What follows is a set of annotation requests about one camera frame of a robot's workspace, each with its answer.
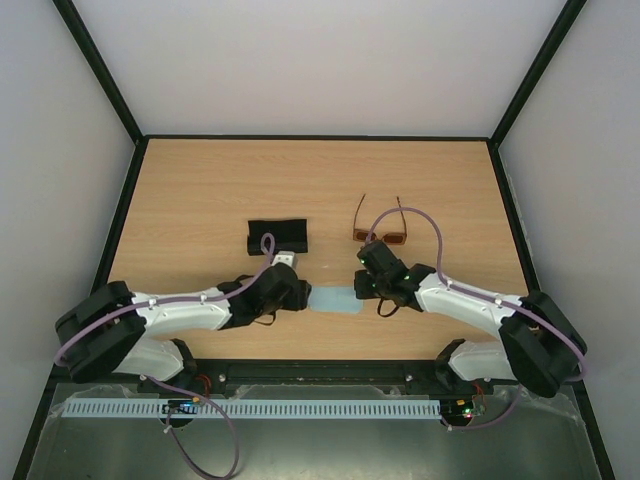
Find light blue cleaning cloth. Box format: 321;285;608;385
308;286;363;314

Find black glasses case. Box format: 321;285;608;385
246;219;309;256

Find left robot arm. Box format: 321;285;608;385
54;262;312;384

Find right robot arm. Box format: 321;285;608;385
354;240;587;398

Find brown sunglasses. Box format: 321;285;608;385
352;193;409;247

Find right control board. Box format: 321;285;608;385
440;394;487;421

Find control board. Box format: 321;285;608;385
159;397;207;417
440;394;487;421

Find left control board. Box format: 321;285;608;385
159;397;207;417

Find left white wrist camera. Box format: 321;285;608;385
271;250;297;270

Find light blue slotted cable duct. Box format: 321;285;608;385
61;398;441;420

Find black aluminium frame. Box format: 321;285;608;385
14;0;614;479

